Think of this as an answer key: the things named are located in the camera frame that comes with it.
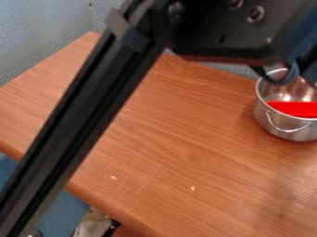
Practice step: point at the metal pot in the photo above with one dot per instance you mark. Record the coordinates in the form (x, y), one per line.
(281, 124)

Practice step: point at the red plastic block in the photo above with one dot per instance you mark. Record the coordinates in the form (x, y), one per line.
(296, 108)

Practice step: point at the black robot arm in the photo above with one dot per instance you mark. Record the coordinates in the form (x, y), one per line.
(267, 34)

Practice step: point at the crumpled beige cloth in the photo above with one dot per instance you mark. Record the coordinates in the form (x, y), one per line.
(94, 224)

